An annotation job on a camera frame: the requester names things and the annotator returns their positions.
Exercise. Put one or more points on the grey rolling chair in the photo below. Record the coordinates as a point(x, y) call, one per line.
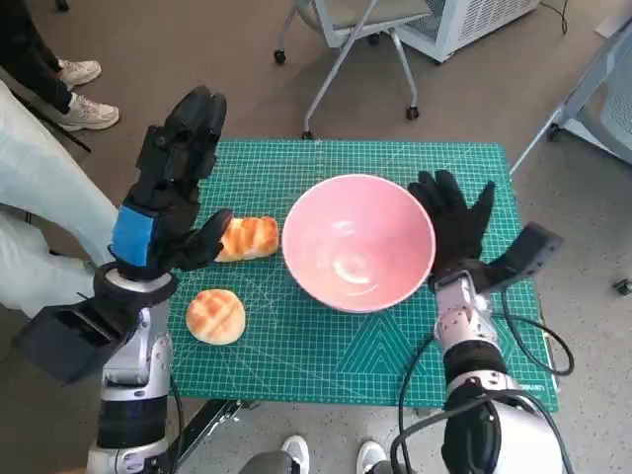
point(390, 7)

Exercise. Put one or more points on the round scored toy bread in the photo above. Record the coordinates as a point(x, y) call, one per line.
point(214, 316)

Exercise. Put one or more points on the white shoe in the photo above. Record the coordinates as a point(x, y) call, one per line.
point(296, 451)
point(370, 454)

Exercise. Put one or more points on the green cutting mat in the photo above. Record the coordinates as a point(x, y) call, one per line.
point(306, 355)

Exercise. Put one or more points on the dark grey knee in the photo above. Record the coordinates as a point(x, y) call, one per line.
point(390, 468)
point(266, 464)

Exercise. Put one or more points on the pink bowl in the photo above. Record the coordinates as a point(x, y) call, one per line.
point(355, 232)

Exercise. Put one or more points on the black metal slide rail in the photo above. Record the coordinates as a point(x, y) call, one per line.
point(207, 419)

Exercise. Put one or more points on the long striped toy bread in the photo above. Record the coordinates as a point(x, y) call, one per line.
point(252, 237)

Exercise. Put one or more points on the person in black trousers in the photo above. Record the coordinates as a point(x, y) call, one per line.
point(24, 49)

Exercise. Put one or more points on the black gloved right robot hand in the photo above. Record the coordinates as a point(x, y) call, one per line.
point(454, 227)

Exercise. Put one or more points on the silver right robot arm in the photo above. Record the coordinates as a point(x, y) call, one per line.
point(469, 355)

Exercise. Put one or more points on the black stand leg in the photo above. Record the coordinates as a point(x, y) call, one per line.
point(79, 141)

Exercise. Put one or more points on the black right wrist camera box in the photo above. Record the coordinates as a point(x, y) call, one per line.
point(533, 252)

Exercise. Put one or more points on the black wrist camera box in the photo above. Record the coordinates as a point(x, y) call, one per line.
point(533, 252)
point(59, 336)

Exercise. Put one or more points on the pale cardboard sheet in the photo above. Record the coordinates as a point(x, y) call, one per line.
point(609, 27)

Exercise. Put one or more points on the small black floor object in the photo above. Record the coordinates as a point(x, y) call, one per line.
point(623, 286)

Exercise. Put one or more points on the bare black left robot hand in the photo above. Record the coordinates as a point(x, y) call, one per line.
point(168, 207)

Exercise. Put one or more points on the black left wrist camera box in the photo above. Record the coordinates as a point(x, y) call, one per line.
point(59, 336)

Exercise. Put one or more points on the person in pale trousers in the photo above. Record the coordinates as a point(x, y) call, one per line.
point(39, 197)

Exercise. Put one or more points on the white perforated cabinet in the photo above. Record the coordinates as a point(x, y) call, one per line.
point(474, 20)

